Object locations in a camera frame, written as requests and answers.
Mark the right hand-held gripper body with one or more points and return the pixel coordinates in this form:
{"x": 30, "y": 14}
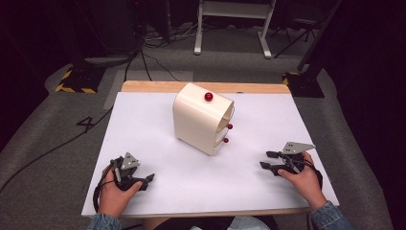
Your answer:
{"x": 292, "y": 159}

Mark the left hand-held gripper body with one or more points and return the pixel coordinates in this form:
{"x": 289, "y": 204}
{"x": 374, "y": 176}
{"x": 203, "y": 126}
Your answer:
{"x": 127, "y": 180}

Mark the person's left hand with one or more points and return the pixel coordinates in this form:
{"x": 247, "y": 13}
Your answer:
{"x": 111, "y": 199}

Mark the person's right hand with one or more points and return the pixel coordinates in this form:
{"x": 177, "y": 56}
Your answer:
{"x": 306, "y": 185}

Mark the white table sheet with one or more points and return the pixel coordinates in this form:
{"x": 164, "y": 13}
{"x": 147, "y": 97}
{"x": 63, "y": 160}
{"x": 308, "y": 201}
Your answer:
{"x": 191, "y": 185}

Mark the small red drawer knob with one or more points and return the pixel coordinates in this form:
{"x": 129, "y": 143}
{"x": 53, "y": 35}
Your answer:
{"x": 226, "y": 140}
{"x": 229, "y": 126}

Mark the cream drawer cabinet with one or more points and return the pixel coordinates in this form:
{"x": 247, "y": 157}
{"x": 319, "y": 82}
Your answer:
{"x": 194, "y": 121}

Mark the black stand with base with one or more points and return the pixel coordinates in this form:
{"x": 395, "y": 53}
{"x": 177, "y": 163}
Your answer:
{"x": 308, "y": 83}

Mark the large red round knob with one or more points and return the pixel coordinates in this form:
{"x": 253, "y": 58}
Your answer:
{"x": 208, "y": 96}

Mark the black yellow striped stand base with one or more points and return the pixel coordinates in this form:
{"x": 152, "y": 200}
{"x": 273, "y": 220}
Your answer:
{"x": 81, "y": 80}

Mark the black tripod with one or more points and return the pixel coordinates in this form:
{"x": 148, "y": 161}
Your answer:
{"x": 298, "y": 32}

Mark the white metal table frame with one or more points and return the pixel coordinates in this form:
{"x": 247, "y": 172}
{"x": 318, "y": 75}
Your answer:
{"x": 234, "y": 9}

